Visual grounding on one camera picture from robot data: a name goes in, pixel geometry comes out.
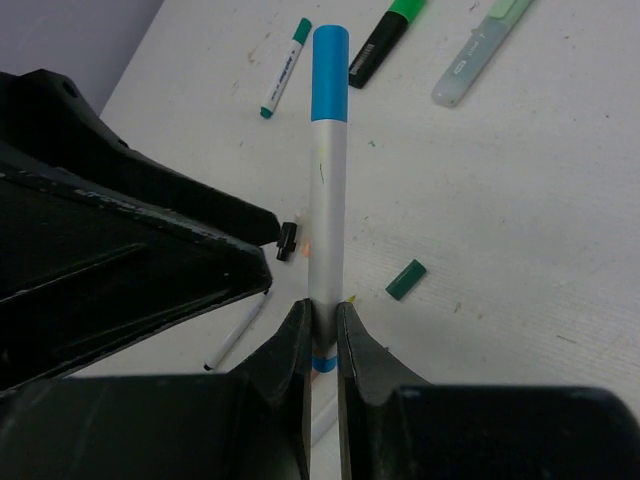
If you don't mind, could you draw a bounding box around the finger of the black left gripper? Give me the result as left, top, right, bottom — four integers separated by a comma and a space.
1, 69, 280, 245
1, 165, 272, 390

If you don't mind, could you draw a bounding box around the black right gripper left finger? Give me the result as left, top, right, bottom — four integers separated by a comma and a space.
1, 299, 312, 479

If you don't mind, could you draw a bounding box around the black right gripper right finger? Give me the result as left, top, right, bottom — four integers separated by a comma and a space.
336, 303, 639, 479

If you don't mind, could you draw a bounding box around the black capped whiteboard pen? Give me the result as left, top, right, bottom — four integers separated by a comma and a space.
203, 290, 270, 372

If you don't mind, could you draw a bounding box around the dark green pen cap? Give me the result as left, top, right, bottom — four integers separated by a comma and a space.
385, 259, 427, 301

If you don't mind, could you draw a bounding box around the black whiteboard pen cap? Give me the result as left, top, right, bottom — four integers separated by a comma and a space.
276, 222, 298, 262

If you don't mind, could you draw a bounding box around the teal capped white marker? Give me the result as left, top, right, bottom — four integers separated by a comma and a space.
260, 18, 312, 119

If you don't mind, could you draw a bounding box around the blue capped white marker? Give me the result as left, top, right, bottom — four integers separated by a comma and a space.
308, 25, 349, 373

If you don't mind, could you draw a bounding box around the pale green translucent highlighter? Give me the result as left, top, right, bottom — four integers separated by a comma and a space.
431, 0, 532, 108

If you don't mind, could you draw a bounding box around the dark green capped marker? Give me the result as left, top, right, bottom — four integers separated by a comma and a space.
311, 396, 338, 446

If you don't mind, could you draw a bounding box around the orange brown highlighter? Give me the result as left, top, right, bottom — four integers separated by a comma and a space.
295, 208, 312, 258

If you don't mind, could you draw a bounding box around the black green capped highlighter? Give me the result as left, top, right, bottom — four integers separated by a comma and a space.
349, 0, 426, 89

